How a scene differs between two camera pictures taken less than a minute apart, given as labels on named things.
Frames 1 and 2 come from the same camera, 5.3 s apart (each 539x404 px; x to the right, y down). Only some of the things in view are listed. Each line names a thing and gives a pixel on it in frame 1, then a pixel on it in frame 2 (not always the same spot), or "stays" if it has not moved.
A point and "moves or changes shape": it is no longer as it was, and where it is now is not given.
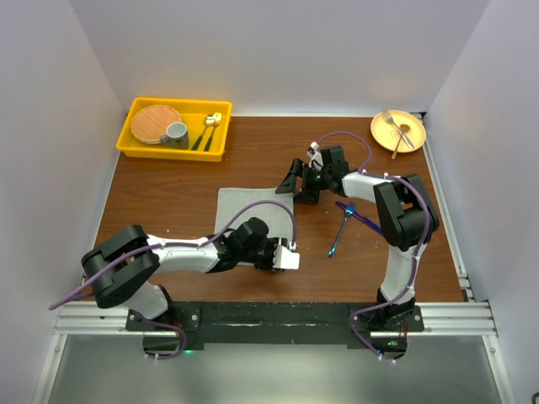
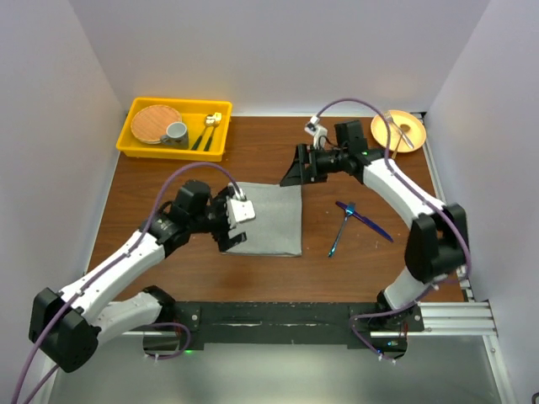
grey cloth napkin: [232, 200] moves or changes shape
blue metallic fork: [349, 210] stays
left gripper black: [272, 241] to [222, 236]
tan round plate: [397, 130] stays
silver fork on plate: [388, 118] stays
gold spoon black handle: [209, 120] stays
